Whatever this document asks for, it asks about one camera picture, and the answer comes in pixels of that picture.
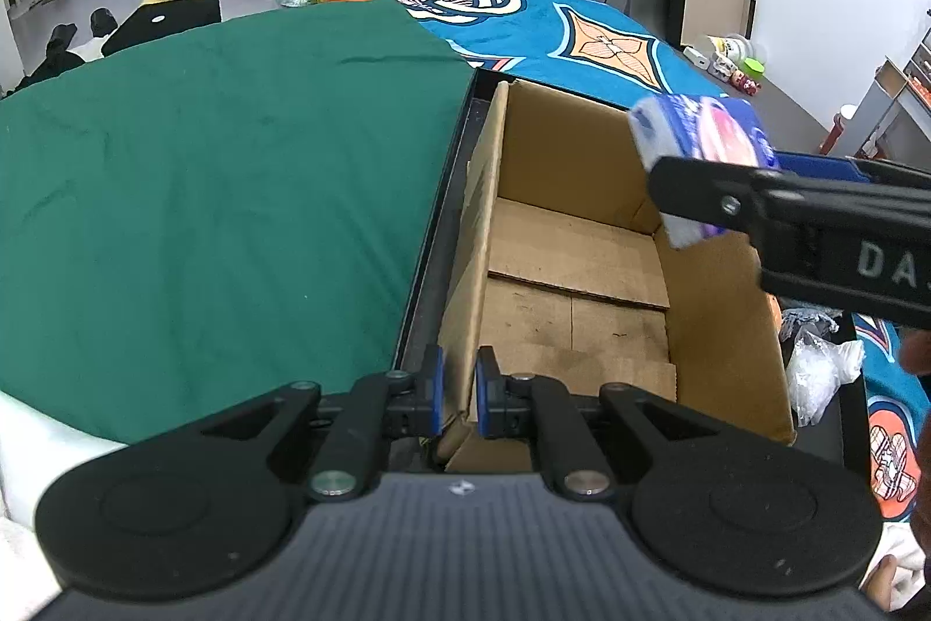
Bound blue tissue pack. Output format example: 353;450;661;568
628;94;780;251

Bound clear plastic bag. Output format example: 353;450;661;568
780;306;865;427

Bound brown cardboard box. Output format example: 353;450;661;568
435;79;797;475

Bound grey desk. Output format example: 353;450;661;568
846;33;929;170

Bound green lidded cup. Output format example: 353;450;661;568
740;56;765;82

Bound black shallow tray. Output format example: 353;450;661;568
391;66;871;476

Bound blue patterned blanket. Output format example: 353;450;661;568
397;0;929;521

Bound green cloth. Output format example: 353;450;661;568
2;0;472;443

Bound cream fleece blanket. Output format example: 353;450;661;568
2;394;123;619

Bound black laptop bag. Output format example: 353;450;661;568
101;0;221;56

